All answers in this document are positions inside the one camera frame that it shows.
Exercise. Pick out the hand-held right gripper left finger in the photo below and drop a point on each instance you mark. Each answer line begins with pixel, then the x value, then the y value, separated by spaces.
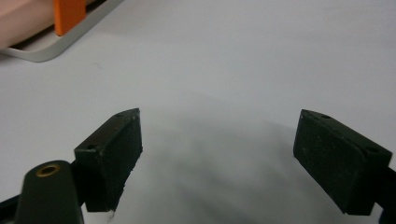
pixel 109 158

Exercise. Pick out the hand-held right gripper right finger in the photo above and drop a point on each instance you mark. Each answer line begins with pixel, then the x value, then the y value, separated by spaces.
pixel 337 161

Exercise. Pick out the grey two-tier shoe rack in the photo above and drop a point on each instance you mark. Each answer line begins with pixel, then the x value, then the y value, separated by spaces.
pixel 46 51

